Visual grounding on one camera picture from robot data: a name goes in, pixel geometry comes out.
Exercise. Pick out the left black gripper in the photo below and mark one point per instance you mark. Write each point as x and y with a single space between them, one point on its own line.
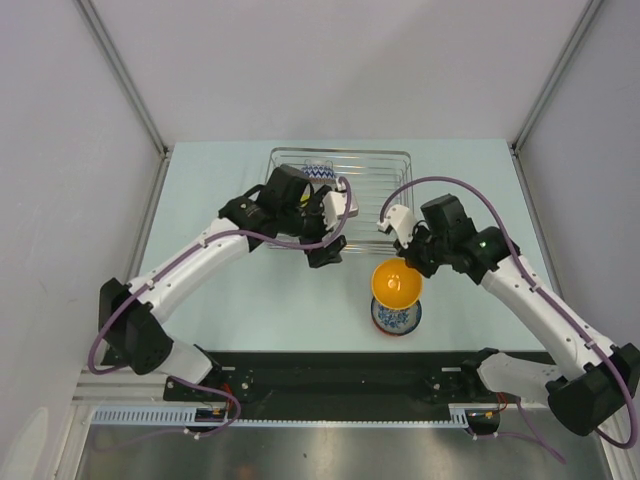
324 255

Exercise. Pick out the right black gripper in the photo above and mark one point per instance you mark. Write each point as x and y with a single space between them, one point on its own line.
426 270

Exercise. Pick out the orange yellow bowl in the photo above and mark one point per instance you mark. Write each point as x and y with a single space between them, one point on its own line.
395 285

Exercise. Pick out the red patterned blue zigzag bowl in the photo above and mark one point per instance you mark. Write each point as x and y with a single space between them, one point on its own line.
319 171

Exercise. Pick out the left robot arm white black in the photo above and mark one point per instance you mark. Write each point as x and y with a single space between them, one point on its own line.
287 210

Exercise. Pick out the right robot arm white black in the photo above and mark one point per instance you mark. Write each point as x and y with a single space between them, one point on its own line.
591 378

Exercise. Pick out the blue white floral bowl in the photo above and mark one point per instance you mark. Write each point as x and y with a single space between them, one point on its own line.
396 320

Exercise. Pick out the orange bottom bowl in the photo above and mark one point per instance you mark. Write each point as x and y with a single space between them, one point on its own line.
396 334

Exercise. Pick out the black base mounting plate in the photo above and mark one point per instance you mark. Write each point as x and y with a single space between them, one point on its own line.
443 369

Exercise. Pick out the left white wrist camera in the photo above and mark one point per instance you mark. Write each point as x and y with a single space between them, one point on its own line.
336 209

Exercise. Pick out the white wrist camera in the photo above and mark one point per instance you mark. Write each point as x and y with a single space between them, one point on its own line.
401 221
336 209

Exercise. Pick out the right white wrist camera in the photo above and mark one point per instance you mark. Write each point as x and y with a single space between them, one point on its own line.
401 221

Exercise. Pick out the metal wire dish rack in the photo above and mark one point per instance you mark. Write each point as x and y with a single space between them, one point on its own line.
373 175

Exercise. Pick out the white slotted cable duct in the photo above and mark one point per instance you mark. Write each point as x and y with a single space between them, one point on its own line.
193 417

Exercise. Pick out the right aluminium corner post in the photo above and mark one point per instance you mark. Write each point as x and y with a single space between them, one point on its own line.
559 70

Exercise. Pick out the aluminium corner post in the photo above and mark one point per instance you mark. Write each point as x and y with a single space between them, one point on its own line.
110 52
559 70

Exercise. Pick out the aluminium frame rail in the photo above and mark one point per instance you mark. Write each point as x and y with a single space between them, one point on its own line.
115 392

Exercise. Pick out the left aluminium corner post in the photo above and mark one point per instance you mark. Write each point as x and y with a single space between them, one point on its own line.
110 52

